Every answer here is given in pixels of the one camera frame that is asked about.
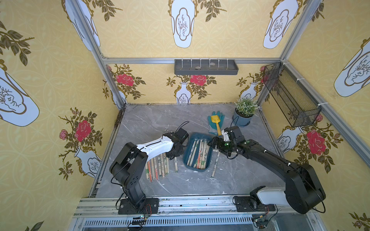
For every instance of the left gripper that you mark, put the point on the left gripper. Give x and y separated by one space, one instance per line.
176 148

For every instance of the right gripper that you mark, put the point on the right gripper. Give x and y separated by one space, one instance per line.
219 143

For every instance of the chopsticks green band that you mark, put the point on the chopsticks green band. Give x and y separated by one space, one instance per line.
176 164

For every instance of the teal plastic storage box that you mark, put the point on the teal plastic storage box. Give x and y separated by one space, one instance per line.
187 151

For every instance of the chopsticks red leaf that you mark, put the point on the chopsticks red leaf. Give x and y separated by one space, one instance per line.
149 171

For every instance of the chopsticks green label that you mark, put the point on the chopsticks green label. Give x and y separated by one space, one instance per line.
167 165

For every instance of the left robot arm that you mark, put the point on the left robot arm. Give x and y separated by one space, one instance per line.
128 166

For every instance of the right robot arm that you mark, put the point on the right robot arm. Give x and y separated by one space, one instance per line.
303 190

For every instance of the chopstick pile in box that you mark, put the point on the chopstick pile in box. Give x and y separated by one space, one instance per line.
198 155

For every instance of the yellow toy shovel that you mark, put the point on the yellow toy shovel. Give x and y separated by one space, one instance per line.
216 120

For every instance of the potted green plant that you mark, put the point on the potted green plant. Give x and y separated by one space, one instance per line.
244 111

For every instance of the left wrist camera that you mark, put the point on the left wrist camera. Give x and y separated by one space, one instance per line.
181 135

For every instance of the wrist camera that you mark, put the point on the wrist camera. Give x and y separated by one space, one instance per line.
181 135
233 134

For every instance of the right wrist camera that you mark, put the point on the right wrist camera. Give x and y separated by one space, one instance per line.
233 134

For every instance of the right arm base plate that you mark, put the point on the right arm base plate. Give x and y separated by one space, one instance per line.
250 204

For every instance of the grey wall shelf tray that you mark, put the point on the grey wall shelf tray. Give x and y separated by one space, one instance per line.
205 66

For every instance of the aluminium front rail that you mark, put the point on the aluminium front rail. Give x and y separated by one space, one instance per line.
190 210

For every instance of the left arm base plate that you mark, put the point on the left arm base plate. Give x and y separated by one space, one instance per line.
148 207

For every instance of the black wire mesh basket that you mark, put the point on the black wire mesh basket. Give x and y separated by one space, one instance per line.
295 102

